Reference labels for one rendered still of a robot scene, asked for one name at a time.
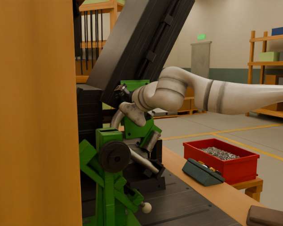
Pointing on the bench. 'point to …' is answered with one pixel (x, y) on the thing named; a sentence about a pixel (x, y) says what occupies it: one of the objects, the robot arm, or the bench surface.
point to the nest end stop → (159, 173)
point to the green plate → (141, 131)
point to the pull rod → (145, 207)
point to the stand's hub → (114, 156)
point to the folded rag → (266, 217)
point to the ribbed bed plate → (133, 144)
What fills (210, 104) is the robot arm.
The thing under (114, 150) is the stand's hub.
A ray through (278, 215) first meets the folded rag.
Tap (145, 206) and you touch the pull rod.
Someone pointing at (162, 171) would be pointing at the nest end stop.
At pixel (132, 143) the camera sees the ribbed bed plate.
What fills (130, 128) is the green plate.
